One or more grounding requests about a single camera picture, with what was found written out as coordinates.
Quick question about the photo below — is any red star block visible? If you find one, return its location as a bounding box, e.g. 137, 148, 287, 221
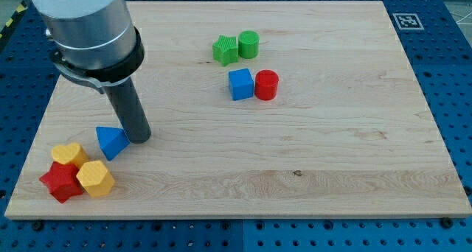
39, 161, 83, 203

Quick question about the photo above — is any green star block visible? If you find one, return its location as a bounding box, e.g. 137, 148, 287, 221
212, 35, 239, 66

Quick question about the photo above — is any blue cube block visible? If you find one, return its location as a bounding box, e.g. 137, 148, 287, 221
229, 69, 254, 101

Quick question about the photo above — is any blue triangle block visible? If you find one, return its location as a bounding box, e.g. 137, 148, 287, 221
96, 127, 130, 161

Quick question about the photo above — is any yellow hexagon block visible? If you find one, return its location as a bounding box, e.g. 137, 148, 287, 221
76, 161, 115, 197

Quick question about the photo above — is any red cylinder block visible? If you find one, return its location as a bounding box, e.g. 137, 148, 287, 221
254, 69, 279, 101

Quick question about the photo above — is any yellow heart block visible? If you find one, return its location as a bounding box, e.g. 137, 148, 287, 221
51, 142, 89, 169

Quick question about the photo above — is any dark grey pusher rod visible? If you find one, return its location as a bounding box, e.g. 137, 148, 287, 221
105, 77, 151, 144

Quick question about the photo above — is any wooden board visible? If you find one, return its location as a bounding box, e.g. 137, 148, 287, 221
5, 1, 471, 220

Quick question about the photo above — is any green cylinder block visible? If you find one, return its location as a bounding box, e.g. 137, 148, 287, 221
238, 30, 260, 59

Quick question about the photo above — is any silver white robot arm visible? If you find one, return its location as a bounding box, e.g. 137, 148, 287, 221
30, 0, 151, 144

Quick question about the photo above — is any black flange ring mount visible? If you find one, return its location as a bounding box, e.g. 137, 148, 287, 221
49, 28, 145, 94

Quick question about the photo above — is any white fiducial marker tag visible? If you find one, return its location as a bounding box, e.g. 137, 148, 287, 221
392, 13, 424, 30

